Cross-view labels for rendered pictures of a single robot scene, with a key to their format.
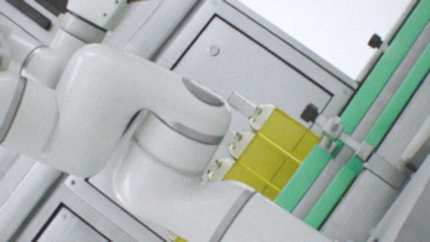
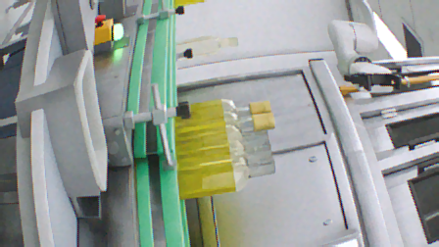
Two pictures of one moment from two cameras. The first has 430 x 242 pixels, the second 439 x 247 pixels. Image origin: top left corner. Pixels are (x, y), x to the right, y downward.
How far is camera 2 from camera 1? 1.76 m
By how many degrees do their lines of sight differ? 73
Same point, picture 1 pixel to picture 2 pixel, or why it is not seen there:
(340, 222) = (116, 95)
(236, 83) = (295, 224)
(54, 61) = (337, 24)
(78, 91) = not seen: outside the picture
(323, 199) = (135, 103)
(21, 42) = (362, 27)
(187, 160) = not seen: outside the picture
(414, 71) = (148, 225)
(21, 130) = not seen: outside the picture
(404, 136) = (120, 187)
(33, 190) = (343, 123)
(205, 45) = (335, 220)
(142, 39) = (370, 193)
